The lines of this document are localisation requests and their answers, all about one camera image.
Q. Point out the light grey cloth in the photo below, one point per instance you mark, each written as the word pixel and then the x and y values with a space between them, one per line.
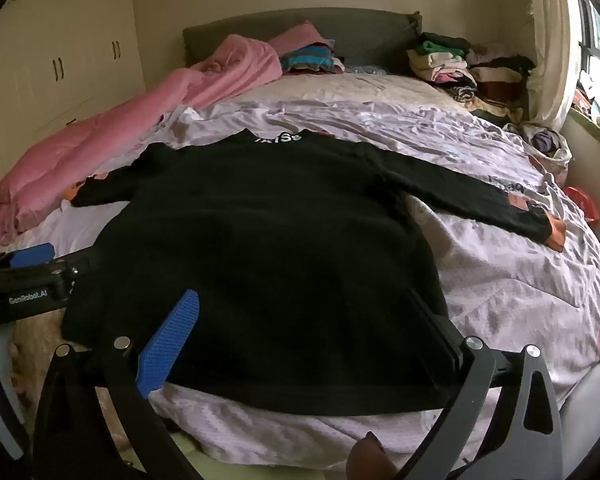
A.
pixel 597 410

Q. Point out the green window sill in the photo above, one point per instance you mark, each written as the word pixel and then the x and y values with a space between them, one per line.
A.
pixel 592 132

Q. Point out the cream bed sheet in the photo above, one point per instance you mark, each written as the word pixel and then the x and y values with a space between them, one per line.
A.
pixel 340 87

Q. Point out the striped folded clothes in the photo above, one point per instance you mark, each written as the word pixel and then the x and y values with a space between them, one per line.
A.
pixel 307 60

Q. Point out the beige fluffy blanket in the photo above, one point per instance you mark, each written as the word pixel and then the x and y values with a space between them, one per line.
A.
pixel 40 355

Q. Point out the person's right hand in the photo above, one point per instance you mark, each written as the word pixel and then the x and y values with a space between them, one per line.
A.
pixel 370 460

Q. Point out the pile of folded clothes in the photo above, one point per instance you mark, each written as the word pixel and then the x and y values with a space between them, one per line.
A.
pixel 455 67

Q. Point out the black sweater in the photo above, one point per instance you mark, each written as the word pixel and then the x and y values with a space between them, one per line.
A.
pixel 260 260

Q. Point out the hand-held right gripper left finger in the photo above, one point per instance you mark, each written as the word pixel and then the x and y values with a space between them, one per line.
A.
pixel 167 345

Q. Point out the white printed bed sheet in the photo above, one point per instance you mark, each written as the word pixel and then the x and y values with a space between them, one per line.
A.
pixel 505 285

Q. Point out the white curtain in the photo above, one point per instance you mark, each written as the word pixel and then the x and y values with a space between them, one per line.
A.
pixel 550 60

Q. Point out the plastic bag of clothes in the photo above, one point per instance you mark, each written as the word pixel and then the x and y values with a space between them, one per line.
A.
pixel 547 145

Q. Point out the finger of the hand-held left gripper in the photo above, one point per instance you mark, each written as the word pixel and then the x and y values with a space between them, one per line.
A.
pixel 80 262
pixel 32 255

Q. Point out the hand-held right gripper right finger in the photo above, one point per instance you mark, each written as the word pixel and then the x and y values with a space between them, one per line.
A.
pixel 472 375

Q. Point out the pink quilt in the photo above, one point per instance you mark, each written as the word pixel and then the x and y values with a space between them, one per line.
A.
pixel 105 150

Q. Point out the red plastic bag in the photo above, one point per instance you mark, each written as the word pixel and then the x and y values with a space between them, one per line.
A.
pixel 582 202

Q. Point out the white wardrobe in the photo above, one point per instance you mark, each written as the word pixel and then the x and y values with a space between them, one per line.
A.
pixel 45 40

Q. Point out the grey headboard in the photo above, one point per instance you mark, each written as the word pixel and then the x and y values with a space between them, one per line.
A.
pixel 360 35

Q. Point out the clothes on window sill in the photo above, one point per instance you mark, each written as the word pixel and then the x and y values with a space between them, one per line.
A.
pixel 587 97

